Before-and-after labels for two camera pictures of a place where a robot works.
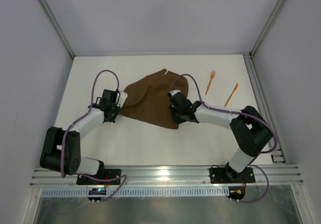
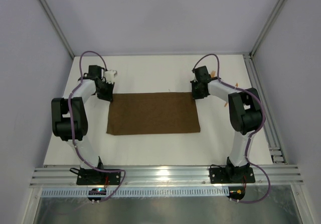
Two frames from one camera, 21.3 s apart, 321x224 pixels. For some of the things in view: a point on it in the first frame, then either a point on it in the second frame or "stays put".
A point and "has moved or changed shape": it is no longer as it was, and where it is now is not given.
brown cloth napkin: [147, 97] has moved or changed shape
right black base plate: [228, 175] stays put
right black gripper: [177, 112] to [198, 89]
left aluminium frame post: [53, 17] stays put
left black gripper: [114, 111] to [106, 91]
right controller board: [236, 193] stays put
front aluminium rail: [177, 177] stays put
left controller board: [95, 194] stays put
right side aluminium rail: [278, 156] stays put
